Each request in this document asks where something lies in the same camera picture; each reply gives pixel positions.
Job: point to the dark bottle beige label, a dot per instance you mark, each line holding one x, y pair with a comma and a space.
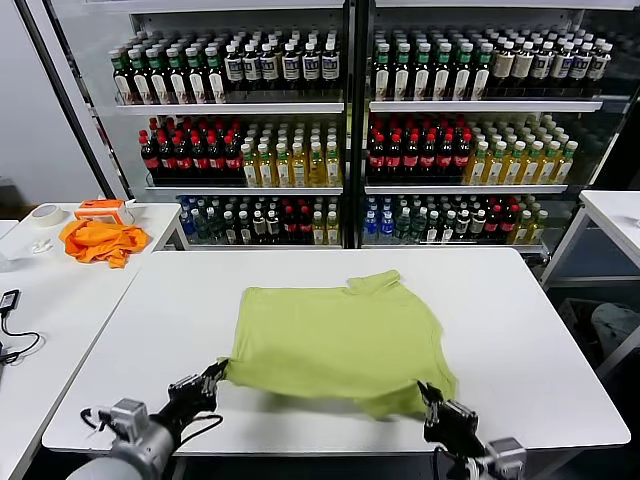
523, 64
504, 64

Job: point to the light green t-shirt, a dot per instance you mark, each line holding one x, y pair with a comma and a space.
340, 340

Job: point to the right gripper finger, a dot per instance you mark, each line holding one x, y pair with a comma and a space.
447, 404
428, 407

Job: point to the grey plastic bag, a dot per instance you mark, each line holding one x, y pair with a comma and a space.
617, 320

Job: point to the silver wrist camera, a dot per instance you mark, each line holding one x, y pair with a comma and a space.
506, 452
127, 416

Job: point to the glass cabinet door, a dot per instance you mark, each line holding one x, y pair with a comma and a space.
625, 75
77, 117

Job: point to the white drink display cabinet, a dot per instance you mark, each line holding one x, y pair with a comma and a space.
480, 106
235, 108

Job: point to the dark drink bottle white cap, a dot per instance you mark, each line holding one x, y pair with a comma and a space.
244, 227
463, 223
273, 225
448, 227
229, 227
259, 226
433, 227
478, 222

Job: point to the dark bottle blue white label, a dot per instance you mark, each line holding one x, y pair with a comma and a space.
270, 67
252, 67
542, 64
233, 67
330, 65
311, 66
291, 66
581, 65
562, 64
598, 66

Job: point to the white side table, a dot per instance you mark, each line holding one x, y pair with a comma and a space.
615, 210
75, 300

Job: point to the clear green water bottle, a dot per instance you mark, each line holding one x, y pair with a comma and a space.
419, 223
215, 222
403, 225
202, 224

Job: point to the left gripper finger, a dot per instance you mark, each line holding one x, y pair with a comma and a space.
200, 378
214, 386

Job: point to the black plastic crate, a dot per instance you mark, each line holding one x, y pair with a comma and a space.
575, 320

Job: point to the orange and white box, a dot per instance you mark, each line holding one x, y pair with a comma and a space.
100, 210

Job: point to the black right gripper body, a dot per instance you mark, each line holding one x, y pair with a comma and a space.
455, 430

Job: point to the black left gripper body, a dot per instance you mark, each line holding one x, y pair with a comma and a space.
185, 410

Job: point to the cola bottle red cap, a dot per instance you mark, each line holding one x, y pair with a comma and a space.
167, 160
411, 159
216, 160
184, 160
493, 221
305, 225
200, 160
445, 158
377, 159
394, 159
150, 160
232, 160
462, 157
508, 220
428, 158
290, 225

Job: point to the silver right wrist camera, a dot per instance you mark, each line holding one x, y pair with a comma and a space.
506, 452

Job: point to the blue water bottle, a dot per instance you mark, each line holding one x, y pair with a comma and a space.
387, 226
370, 227
187, 224

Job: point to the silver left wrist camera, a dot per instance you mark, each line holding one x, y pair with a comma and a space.
127, 416

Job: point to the black power adapter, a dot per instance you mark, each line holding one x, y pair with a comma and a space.
10, 300

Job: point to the crumpled orange cloth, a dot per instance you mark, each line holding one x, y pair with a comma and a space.
100, 242

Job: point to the small white crumpled paper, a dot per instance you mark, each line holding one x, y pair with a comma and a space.
42, 246

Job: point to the yellow drink bottle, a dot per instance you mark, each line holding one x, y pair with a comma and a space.
522, 229
319, 230
299, 169
250, 170
332, 167
316, 168
549, 167
266, 170
532, 167
514, 167
565, 166
477, 167
283, 170
495, 167
333, 230
537, 229

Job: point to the white tape roll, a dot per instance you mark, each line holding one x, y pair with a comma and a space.
47, 221

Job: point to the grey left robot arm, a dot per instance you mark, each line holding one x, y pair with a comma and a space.
130, 460

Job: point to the dark tea bottle green cap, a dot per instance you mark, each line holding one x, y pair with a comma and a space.
443, 75
158, 80
216, 79
423, 75
463, 75
482, 75
383, 75
196, 80
403, 75
140, 80
177, 80
122, 80

